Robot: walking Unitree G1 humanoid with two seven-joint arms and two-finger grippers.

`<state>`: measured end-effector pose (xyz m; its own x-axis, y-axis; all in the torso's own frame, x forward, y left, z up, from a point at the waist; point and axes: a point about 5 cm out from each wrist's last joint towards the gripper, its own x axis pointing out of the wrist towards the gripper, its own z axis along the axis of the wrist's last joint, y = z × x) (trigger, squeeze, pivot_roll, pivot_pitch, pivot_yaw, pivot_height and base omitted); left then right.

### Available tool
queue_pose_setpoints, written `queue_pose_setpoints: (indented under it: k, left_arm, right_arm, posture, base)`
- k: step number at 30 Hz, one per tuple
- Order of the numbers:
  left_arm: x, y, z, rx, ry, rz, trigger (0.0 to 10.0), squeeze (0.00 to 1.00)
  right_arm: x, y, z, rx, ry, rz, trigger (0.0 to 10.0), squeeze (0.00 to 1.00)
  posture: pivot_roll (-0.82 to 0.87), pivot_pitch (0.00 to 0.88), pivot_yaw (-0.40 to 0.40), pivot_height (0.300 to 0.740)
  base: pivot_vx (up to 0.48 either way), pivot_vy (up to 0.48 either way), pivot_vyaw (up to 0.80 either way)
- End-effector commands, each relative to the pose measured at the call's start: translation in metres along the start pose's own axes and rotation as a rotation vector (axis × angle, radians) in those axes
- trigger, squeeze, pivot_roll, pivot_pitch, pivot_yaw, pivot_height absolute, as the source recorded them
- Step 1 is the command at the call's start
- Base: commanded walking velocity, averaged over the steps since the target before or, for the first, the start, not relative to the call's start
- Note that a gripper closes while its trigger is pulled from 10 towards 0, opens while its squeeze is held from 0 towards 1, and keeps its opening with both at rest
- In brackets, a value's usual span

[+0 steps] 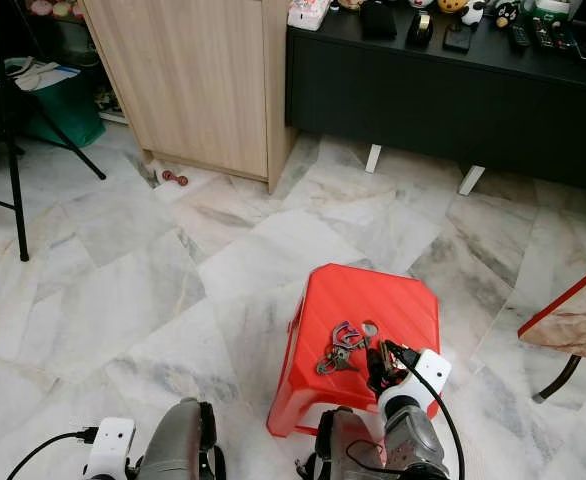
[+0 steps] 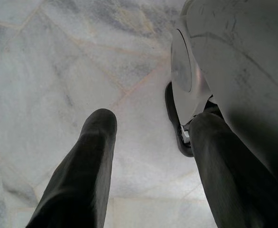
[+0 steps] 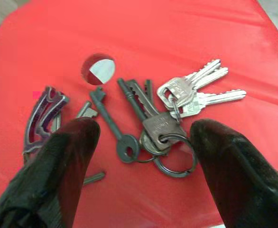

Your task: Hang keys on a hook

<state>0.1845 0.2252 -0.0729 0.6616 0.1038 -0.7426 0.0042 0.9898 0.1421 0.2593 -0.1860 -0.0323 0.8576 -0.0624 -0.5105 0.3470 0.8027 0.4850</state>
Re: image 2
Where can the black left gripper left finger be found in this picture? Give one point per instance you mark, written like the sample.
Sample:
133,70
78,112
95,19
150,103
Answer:
82,171

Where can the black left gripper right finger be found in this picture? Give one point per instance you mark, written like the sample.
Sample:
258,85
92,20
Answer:
229,175

